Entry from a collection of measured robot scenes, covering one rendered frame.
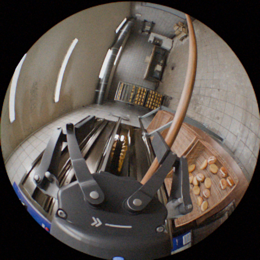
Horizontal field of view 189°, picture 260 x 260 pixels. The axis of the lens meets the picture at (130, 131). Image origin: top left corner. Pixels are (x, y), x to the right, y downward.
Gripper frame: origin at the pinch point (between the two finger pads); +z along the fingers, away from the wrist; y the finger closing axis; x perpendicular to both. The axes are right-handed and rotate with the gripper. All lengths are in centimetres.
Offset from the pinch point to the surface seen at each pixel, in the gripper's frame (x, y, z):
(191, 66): 22.0, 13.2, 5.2
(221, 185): -17, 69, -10
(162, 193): -17.5, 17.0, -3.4
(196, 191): -40, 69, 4
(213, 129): 8, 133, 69
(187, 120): 3, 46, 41
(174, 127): 2.3, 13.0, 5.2
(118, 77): 90, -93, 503
